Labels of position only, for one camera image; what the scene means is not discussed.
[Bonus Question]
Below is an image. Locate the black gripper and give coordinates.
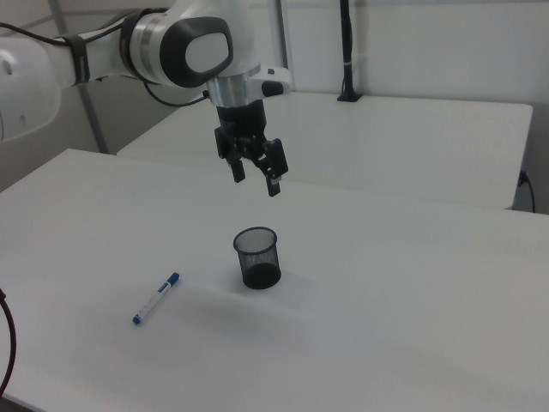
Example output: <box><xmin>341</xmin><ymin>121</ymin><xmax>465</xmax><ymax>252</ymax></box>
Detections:
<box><xmin>214</xmin><ymin>99</ymin><xmax>289</xmax><ymax>197</ymax></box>

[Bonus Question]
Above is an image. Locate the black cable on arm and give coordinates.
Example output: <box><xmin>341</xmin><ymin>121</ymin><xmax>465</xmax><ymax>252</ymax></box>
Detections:
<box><xmin>0</xmin><ymin>21</ymin><xmax>211</xmax><ymax>108</ymax></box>

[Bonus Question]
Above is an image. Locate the black strap on arm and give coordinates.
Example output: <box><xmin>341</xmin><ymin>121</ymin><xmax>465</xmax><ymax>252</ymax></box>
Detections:
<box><xmin>63</xmin><ymin>36</ymin><xmax>94</xmax><ymax>87</ymax></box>

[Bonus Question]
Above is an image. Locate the blue and white marker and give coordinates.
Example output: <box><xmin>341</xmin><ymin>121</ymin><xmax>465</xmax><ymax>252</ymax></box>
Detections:
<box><xmin>131</xmin><ymin>272</ymin><xmax>181</xmax><ymax>327</ymax></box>

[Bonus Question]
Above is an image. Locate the black cable with plug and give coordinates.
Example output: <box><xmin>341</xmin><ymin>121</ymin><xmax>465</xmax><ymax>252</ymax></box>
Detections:
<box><xmin>517</xmin><ymin>170</ymin><xmax>537</xmax><ymax>212</ymax></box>

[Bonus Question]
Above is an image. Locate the black camera pole with clamp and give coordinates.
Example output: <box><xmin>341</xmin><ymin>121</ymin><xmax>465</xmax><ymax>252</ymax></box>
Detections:
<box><xmin>336</xmin><ymin>0</ymin><xmax>364</xmax><ymax>103</ymax></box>

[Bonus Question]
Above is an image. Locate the black mesh pen cup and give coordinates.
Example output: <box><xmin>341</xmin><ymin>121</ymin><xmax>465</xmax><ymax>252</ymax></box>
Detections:
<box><xmin>232</xmin><ymin>227</ymin><xmax>283</xmax><ymax>291</ymax></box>

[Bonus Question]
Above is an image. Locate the black cable at table edge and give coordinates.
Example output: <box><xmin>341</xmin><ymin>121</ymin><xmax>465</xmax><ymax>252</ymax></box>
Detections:
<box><xmin>0</xmin><ymin>287</ymin><xmax>18</xmax><ymax>390</ymax></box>

